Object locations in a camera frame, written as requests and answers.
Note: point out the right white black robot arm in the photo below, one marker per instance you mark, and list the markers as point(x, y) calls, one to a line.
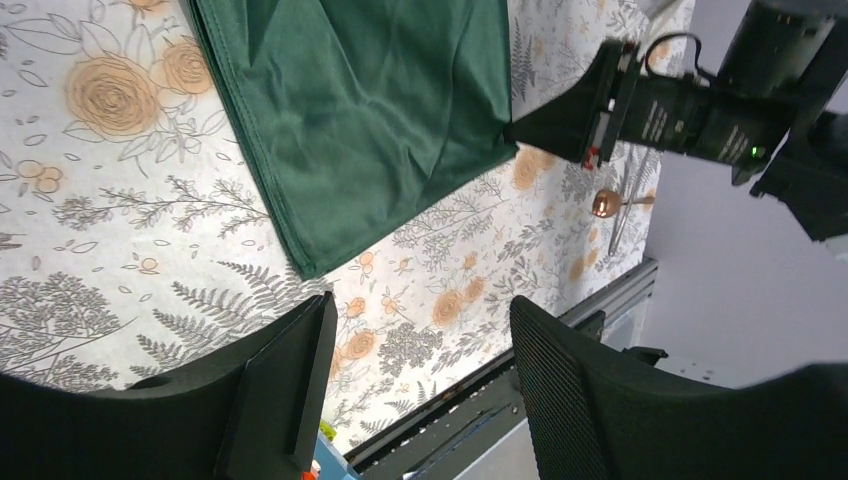
point(794, 52)

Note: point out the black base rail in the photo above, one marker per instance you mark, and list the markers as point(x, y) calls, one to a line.
point(445, 435)

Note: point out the dark green cloth napkin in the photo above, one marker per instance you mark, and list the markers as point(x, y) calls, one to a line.
point(356, 116)

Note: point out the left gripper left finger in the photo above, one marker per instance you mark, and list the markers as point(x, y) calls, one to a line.
point(249, 410)

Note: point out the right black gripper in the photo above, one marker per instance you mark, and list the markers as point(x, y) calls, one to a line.
point(615, 101)

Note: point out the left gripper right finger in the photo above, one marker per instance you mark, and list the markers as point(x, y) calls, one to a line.
point(598, 413)

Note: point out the copper spoon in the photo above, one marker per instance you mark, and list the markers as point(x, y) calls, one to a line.
point(608, 203)

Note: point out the floral patterned table mat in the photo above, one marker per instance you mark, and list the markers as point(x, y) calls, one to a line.
point(133, 239)

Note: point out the colourful toy brick assembly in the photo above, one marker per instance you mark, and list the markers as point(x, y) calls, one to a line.
point(328, 463)

